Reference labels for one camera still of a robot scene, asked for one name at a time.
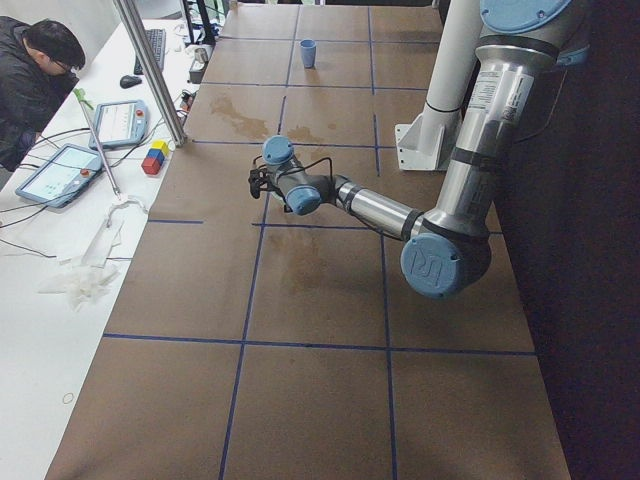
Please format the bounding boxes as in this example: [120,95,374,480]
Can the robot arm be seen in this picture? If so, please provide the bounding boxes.
[248,1,592,299]

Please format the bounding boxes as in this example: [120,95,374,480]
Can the teach pendant tablet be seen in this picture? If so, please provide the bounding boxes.
[94,100,148,149]
[15,144,102,209]

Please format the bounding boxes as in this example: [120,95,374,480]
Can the aluminium frame post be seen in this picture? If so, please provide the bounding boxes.
[113,0,187,147]

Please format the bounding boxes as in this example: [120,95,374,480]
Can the metal cup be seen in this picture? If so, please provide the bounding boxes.
[193,45,210,64]

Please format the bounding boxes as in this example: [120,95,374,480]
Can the far teach pendant tablet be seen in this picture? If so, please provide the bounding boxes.
[94,100,148,149]

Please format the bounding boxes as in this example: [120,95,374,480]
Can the crumpled white paper tissues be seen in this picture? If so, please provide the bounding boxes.
[37,193,148,311]

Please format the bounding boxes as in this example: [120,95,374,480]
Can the red blue yellow blocks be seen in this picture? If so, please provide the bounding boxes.
[141,140,170,175]

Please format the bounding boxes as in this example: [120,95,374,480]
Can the blue plastic cup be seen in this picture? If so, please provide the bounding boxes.
[299,39,317,69]

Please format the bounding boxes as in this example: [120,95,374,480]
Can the long reacher grabber stick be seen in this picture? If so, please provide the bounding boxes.
[73,88,122,201]

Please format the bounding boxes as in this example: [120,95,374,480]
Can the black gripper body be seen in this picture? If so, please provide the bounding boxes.
[269,185,291,210]

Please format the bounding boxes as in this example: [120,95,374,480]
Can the person in black jacket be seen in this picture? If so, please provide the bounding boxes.
[1,16,86,172]

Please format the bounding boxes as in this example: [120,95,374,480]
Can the white pedestal column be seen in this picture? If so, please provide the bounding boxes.
[395,0,483,171]

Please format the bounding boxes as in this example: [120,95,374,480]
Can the black keyboard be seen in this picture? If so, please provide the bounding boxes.
[133,28,166,76]

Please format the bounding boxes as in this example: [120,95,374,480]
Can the near teach pendant tablet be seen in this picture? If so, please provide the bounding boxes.
[15,144,102,209]

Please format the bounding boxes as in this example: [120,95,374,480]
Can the black computer mouse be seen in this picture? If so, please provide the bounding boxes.
[119,75,142,89]

